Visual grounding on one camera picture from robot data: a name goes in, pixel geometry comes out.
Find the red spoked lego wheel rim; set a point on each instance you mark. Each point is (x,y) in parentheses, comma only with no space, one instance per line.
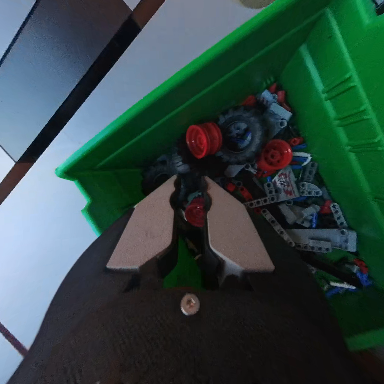
(274,154)

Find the small red lego wheel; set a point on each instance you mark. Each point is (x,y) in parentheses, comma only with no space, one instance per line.
(195,213)

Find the pile of lego pieces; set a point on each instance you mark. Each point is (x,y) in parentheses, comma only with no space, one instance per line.
(303,210)

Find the white printed lego panel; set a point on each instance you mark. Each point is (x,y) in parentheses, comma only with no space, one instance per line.
(285,183)

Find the beige tape roll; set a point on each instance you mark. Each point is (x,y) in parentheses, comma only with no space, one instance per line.
(255,3)

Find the dark grey flat panel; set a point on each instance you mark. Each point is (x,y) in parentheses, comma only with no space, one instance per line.
(45,75)

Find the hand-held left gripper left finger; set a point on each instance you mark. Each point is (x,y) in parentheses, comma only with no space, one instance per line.
(144,228)

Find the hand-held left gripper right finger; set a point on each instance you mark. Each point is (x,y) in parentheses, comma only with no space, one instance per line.
(237,231)

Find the grey lego block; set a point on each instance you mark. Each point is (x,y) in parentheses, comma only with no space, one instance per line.
(277,115)

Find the black tyre with blue hub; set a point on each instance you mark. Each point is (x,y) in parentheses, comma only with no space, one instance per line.
(258,144)

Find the green plastic bin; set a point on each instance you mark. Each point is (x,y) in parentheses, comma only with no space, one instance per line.
(240,75)

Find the long grey lego beam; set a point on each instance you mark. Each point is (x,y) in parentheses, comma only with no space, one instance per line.
(324,237)

